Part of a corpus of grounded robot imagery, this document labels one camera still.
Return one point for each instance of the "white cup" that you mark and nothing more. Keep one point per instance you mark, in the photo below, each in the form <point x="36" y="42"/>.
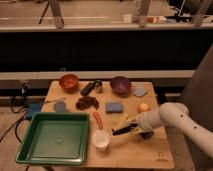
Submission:
<point x="100" y="139"/>

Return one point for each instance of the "small metal cup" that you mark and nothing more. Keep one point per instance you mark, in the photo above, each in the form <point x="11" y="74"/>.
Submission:
<point x="98" y="86"/>

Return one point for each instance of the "black handled dish brush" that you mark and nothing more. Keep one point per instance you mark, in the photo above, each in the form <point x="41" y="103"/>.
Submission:
<point x="145" y="136"/>

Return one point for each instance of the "grey round lid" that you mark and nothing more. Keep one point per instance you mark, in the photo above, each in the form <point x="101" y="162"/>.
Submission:
<point x="60" y="107"/>

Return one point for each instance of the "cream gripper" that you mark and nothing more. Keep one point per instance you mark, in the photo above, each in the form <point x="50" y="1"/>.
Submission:
<point x="134" y="128"/>

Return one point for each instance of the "light blue cloth piece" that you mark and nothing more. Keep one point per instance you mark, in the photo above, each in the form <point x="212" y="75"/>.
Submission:
<point x="140" y="91"/>

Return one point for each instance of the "blue box on floor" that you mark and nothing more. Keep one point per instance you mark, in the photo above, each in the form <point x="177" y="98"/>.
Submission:
<point x="32" y="109"/>

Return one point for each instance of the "blue sponge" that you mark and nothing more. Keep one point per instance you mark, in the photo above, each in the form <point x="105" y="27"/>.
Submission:
<point x="113" y="107"/>

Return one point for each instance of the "orange bowl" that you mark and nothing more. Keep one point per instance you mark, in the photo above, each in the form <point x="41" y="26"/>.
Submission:
<point x="69" y="82"/>

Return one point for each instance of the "purple bowl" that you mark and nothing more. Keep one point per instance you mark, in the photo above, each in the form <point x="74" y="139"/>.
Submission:
<point x="120" y="85"/>

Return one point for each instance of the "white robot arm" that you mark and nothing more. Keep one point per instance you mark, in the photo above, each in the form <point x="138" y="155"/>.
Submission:
<point x="175" y="114"/>

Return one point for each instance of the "dark red grapes bunch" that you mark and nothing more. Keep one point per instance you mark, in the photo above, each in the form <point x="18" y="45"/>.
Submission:
<point x="86" y="102"/>

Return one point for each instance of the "wooden board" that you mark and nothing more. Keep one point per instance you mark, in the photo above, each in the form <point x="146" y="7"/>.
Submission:
<point x="129" y="151"/>

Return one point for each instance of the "yellow banana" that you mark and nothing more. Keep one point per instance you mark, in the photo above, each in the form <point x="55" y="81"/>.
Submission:
<point x="121" y="122"/>

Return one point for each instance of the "orange fruit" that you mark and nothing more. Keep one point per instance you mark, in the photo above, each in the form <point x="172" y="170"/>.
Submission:
<point x="143" y="107"/>

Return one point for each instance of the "green plastic tray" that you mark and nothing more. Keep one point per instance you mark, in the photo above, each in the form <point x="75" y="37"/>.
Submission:
<point x="55" y="139"/>

